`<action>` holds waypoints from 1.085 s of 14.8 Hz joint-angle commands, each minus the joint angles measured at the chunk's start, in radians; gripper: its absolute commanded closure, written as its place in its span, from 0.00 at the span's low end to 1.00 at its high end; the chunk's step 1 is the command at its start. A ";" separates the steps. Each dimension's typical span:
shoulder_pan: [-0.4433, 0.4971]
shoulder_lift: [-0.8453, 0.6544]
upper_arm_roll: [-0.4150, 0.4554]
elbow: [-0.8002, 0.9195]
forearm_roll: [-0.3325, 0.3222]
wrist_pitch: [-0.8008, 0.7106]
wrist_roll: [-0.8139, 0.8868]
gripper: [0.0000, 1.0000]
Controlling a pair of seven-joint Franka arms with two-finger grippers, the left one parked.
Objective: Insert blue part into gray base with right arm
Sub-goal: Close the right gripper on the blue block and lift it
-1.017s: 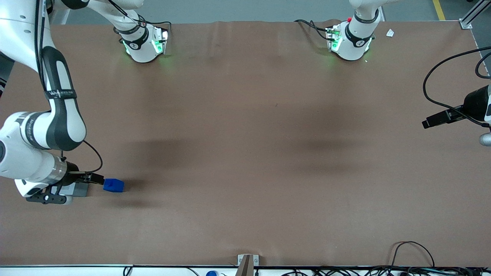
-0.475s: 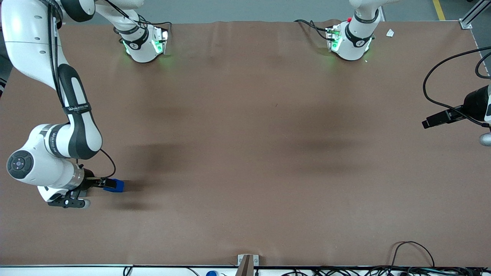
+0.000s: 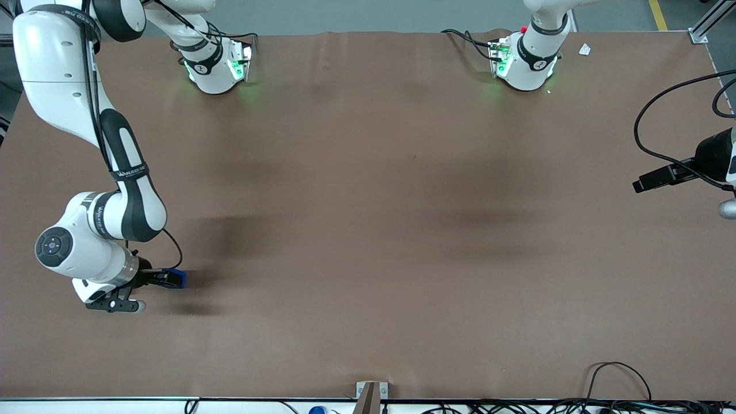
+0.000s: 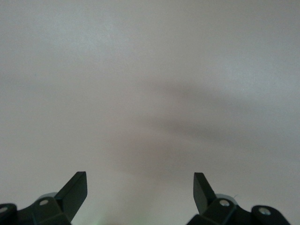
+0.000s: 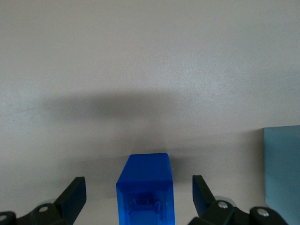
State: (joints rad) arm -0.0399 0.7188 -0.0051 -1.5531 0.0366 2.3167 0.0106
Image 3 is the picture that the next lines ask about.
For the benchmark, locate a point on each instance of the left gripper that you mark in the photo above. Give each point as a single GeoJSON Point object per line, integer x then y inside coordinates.
{"type": "Point", "coordinates": [712, 156]}

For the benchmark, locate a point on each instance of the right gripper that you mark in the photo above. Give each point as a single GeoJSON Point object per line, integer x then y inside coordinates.
{"type": "Point", "coordinates": [145, 276]}

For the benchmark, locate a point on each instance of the blue plastic block part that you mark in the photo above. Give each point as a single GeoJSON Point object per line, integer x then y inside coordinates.
{"type": "Point", "coordinates": [179, 280]}

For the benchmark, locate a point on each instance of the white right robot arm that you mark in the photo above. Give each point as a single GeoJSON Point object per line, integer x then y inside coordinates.
{"type": "Point", "coordinates": [57, 69]}

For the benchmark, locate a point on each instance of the small white paper scrap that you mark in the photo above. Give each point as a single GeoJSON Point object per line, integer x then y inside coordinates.
{"type": "Point", "coordinates": [585, 49]}

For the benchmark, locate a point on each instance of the brown table cover sheet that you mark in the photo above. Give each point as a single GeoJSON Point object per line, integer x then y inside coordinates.
{"type": "Point", "coordinates": [368, 230]}

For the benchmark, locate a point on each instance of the aluminium frame profile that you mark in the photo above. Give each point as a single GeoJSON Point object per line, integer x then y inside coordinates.
{"type": "Point", "coordinates": [704, 26]}
{"type": "Point", "coordinates": [4, 39]}

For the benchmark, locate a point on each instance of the brown camera post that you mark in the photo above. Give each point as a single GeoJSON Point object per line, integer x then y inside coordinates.
{"type": "Point", "coordinates": [368, 399]}

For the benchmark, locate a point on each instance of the metal table edge bracket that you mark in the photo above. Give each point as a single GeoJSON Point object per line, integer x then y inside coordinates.
{"type": "Point", "coordinates": [382, 390]}

